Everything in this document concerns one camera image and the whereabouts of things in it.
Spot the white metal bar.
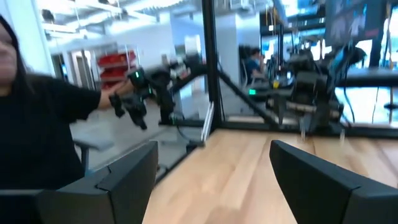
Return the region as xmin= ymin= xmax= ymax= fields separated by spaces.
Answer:
xmin=200 ymin=101 xmax=216 ymax=142

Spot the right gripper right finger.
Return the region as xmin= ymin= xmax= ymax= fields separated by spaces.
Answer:
xmin=269 ymin=139 xmax=398 ymax=224

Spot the black desk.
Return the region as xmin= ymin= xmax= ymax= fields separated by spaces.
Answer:
xmin=337 ymin=68 xmax=398 ymax=88

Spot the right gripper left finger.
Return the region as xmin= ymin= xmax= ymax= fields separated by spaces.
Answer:
xmin=0 ymin=141 xmax=159 ymax=224

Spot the black metal table frame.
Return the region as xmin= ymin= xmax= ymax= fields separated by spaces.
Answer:
xmin=154 ymin=0 xmax=398 ymax=184

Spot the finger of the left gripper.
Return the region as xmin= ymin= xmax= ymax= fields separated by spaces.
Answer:
xmin=310 ymin=111 xmax=343 ymax=134
xmin=272 ymin=109 xmax=288 ymax=126

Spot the red storage bin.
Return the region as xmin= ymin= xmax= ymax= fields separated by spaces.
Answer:
xmin=97 ymin=51 xmax=137 ymax=68
xmin=99 ymin=67 xmax=134 ymax=83

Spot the person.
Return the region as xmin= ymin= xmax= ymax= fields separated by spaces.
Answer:
xmin=0 ymin=14 xmax=134 ymax=190
xmin=244 ymin=46 xmax=266 ymax=82

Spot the black computer monitor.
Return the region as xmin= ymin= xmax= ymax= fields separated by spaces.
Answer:
xmin=325 ymin=0 xmax=386 ymax=47

